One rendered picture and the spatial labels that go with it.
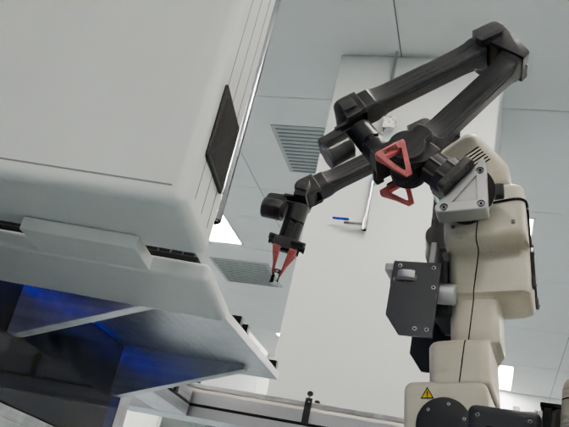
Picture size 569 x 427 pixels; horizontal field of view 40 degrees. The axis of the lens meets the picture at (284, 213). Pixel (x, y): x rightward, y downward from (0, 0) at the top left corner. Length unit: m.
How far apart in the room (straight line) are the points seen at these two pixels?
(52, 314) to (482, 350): 0.85
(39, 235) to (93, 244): 0.08
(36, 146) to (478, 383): 0.92
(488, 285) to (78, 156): 0.92
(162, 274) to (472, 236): 0.71
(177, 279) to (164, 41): 0.35
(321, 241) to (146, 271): 2.53
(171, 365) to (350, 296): 1.63
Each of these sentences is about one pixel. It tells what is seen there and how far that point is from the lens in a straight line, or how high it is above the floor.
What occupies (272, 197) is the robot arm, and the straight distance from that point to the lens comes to 2.13.
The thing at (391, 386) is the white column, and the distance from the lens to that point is 3.39.
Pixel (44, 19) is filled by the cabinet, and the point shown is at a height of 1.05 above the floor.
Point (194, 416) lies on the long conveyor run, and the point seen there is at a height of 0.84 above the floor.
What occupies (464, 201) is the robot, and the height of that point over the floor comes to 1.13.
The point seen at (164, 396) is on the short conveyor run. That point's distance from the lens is 2.68.
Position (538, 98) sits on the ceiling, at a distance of 4.40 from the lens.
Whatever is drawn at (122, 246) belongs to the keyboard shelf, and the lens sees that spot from 1.12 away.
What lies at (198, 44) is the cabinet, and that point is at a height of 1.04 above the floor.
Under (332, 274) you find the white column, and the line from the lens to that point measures 3.59.
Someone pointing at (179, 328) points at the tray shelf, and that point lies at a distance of 1.79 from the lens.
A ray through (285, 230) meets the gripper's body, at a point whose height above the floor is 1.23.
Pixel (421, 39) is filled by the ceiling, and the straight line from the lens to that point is 4.06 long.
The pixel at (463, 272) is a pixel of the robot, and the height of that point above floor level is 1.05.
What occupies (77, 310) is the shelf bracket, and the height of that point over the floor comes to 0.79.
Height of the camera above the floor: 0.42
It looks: 24 degrees up
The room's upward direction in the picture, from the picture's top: 13 degrees clockwise
